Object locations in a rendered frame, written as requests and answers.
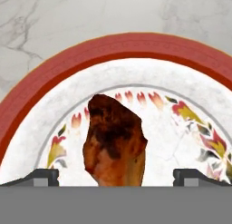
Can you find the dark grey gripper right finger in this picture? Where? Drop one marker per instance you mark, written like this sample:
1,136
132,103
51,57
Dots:
187,177

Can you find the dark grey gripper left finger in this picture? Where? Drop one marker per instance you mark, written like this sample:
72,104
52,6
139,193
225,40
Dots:
45,177

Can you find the brown chicken drumstick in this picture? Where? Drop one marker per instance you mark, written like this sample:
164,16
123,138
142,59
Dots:
113,143

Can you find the red-rimmed floral white plate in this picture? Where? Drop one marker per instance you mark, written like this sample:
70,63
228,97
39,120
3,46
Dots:
169,73

